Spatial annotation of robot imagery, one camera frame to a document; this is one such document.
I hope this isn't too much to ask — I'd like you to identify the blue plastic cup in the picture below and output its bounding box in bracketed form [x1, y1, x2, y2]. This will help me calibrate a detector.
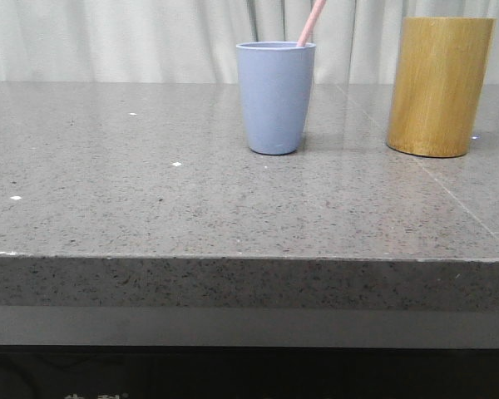
[236, 42, 316, 155]

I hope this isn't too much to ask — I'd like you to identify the bamboo cylindrical holder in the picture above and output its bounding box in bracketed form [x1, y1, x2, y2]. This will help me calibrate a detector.
[386, 17, 496, 158]

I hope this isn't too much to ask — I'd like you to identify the grey white curtain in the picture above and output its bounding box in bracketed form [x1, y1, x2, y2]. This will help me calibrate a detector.
[0, 1, 499, 84]

